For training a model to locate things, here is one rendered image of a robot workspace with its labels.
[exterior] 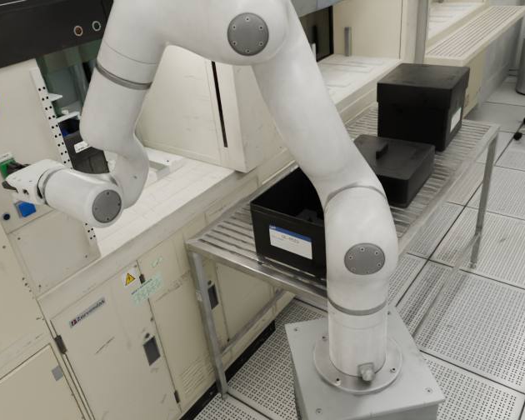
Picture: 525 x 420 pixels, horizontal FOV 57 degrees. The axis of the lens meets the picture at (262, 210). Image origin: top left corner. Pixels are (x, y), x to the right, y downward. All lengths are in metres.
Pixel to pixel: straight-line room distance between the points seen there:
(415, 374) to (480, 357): 1.13
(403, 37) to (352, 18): 0.31
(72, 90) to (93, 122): 1.48
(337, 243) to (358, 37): 2.23
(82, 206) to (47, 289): 0.48
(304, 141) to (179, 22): 0.25
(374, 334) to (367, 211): 0.30
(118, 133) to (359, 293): 0.51
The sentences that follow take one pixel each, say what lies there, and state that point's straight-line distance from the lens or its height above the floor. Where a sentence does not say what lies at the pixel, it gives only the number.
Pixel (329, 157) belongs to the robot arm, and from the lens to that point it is 0.78.
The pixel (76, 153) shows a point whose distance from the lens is 1.56.
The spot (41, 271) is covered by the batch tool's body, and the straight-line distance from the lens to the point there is 1.30.
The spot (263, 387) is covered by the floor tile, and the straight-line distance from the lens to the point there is 2.07.
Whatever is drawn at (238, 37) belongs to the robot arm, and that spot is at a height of 1.48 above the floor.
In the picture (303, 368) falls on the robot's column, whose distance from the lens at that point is 1.11.
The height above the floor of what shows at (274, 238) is 0.84.
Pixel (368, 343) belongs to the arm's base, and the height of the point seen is 0.87.
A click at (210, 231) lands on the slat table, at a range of 1.57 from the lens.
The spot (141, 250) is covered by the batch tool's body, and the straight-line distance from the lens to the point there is 1.46.
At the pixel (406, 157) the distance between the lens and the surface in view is 1.72.
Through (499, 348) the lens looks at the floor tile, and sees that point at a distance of 2.28.
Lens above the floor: 1.61
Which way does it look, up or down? 31 degrees down
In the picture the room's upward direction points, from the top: 7 degrees counter-clockwise
